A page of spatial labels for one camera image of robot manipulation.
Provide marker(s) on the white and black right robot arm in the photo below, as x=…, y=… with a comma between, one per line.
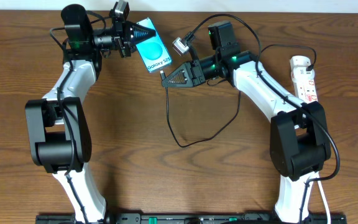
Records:
x=299, y=140

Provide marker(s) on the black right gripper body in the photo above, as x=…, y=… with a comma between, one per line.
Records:
x=198, y=74

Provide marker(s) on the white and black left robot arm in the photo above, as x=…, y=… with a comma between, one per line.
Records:
x=59, y=136

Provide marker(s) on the blue screen Galaxy smartphone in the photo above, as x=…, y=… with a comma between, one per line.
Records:
x=153, y=51

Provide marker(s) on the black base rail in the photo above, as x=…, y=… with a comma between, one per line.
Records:
x=136, y=218

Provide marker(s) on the white power strip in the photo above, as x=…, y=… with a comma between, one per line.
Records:
x=304, y=84

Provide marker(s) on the white USB charger adapter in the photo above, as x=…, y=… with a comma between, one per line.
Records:
x=301, y=61

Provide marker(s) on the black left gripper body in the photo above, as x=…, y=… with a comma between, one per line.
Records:
x=119, y=33

